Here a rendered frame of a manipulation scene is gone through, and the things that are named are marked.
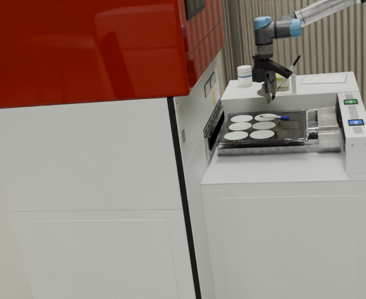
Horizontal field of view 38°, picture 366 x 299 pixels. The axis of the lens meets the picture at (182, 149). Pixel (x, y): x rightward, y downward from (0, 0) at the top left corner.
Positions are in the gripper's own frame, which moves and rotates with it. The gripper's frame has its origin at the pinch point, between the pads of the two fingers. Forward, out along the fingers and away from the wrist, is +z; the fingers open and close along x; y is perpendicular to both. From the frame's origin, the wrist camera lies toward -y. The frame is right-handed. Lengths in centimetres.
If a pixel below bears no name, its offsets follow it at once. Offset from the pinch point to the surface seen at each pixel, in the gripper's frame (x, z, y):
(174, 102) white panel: 73, -21, 3
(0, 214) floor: -11, 100, 223
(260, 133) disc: 18.8, 8.9, -1.5
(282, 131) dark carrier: 15.1, 8.9, -9.7
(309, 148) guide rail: 16.2, 14.8, -21.3
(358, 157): 31, 11, -44
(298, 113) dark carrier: -7.8, 8.7, -9.0
